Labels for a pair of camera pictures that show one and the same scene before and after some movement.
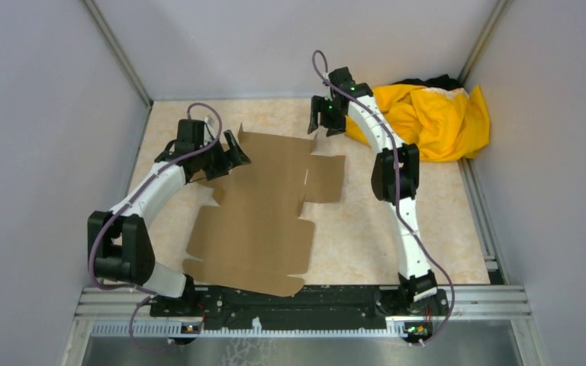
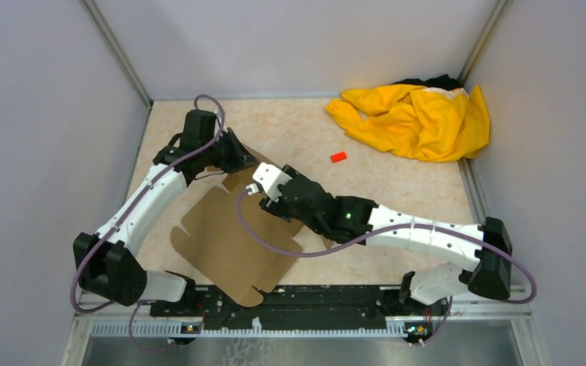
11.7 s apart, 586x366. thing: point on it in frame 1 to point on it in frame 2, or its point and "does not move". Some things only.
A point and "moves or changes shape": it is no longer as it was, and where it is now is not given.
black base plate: x=311 y=309 does not move
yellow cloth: x=443 y=123 does not move
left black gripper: x=229 y=158 does not move
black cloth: x=442 y=81 does not move
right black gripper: x=317 y=105 to x=277 y=207
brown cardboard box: x=255 y=239 moves or changes shape
